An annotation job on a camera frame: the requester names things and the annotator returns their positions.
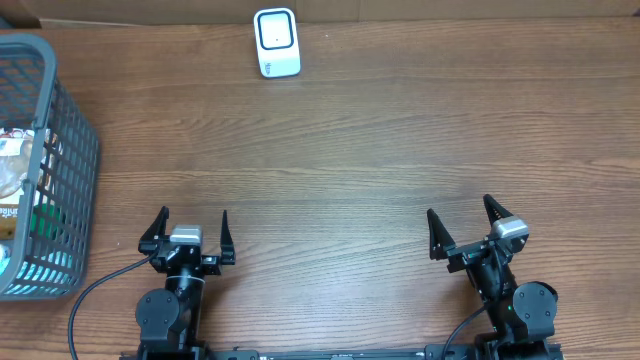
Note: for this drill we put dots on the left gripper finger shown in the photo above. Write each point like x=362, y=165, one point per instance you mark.
x=228, y=254
x=153, y=237

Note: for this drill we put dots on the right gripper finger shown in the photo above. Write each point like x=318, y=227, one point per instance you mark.
x=494, y=210
x=440, y=241

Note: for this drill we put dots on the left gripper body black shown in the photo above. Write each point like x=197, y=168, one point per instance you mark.
x=212, y=266

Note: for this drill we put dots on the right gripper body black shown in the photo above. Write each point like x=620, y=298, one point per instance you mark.
x=464, y=256

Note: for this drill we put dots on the brown white snack bag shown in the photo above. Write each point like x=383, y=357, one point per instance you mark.
x=16, y=148

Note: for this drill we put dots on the teal snack packet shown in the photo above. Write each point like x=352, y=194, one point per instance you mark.
x=46, y=278

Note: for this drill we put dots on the green lid jar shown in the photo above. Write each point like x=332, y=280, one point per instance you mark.
x=46, y=222

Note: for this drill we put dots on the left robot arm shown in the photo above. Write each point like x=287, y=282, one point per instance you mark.
x=169, y=317

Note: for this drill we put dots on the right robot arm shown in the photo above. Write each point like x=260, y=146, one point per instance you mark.
x=522, y=315

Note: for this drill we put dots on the white barcode scanner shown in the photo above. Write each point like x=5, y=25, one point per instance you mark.
x=277, y=42

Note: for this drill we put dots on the grey plastic shopping basket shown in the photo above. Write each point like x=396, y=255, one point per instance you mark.
x=64, y=161

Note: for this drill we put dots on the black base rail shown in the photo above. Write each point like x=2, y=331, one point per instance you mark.
x=340, y=355

